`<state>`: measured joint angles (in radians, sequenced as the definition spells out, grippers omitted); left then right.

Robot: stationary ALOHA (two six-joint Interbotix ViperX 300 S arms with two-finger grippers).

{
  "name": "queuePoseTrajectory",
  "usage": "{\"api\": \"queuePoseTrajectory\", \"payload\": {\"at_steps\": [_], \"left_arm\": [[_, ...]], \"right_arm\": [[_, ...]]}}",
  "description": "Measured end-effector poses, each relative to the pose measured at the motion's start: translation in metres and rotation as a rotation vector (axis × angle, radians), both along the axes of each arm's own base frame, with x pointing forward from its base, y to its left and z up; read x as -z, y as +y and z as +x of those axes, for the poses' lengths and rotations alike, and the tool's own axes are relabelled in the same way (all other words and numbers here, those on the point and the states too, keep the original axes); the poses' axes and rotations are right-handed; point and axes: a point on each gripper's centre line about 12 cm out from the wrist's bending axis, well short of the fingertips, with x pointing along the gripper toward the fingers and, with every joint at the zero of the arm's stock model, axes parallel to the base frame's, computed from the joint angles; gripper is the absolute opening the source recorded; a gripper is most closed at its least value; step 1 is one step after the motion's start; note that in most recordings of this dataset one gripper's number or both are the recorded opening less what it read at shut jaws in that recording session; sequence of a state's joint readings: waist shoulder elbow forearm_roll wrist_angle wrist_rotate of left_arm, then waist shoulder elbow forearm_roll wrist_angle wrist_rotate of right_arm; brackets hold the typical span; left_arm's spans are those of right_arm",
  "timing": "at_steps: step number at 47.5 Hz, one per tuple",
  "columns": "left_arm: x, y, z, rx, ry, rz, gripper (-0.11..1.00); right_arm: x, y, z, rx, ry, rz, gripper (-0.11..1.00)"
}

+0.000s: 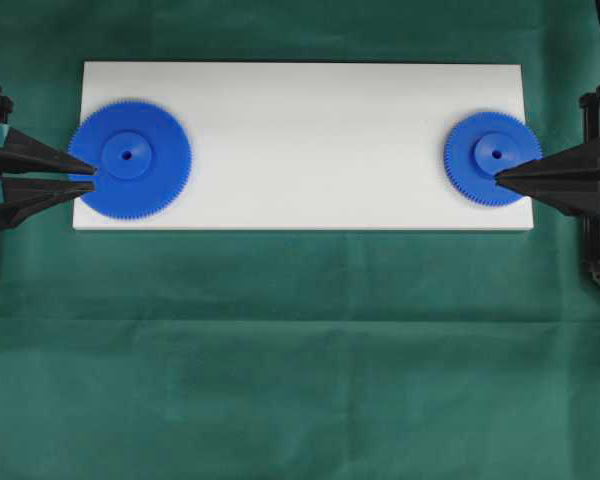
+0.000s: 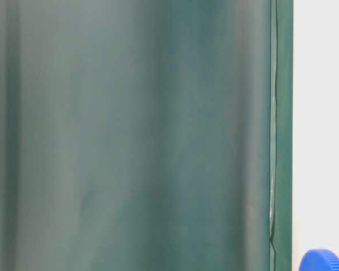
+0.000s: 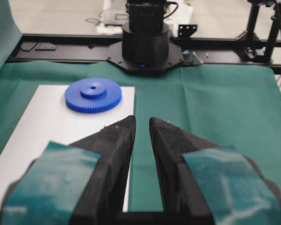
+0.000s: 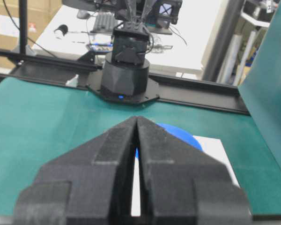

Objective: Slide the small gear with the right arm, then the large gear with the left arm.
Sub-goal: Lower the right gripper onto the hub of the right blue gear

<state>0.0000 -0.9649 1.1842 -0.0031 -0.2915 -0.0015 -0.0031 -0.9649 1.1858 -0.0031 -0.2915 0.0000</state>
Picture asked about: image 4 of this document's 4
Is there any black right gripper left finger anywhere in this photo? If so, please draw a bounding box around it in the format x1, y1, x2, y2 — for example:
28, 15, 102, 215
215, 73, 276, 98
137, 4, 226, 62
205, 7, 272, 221
13, 117, 136, 225

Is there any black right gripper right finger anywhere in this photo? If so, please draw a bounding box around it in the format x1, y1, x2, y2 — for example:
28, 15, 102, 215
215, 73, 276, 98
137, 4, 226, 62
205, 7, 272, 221
137, 116, 252, 225

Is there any small blue gear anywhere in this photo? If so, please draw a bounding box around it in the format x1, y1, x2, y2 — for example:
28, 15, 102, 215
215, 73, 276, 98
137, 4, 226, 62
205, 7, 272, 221
134, 122, 203, 160

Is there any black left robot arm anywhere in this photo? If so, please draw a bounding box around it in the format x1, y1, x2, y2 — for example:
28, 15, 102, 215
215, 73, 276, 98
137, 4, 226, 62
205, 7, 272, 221
13, 0, 191, 225

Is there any white rectangular board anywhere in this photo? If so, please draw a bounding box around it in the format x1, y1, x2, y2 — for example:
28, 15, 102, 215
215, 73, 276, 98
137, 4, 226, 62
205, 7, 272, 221
131, 136, 240, 217

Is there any green table cloth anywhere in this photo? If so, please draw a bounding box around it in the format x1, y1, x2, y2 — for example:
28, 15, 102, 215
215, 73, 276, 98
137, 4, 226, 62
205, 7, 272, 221
0, 77, 281, 216

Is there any white desk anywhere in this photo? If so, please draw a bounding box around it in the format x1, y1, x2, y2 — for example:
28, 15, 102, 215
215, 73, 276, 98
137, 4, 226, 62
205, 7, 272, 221
37, 0, 226, 70

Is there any black keyboard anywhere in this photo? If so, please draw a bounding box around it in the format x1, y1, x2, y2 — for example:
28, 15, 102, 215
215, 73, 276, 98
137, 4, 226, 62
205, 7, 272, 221
91, 13, 119, 34

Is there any cardboard box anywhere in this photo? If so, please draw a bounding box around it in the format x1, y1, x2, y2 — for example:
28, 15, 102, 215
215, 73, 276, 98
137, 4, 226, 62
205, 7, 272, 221
0, 0, 61, 68

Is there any black vertical pole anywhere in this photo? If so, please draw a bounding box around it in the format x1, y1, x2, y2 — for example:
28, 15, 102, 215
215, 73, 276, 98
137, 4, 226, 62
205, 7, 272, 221
12, 0, 36, 56

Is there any black aluminium frame rail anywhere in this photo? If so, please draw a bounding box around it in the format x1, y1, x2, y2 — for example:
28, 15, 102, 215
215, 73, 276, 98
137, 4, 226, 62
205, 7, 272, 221
0, 49, 250, 115

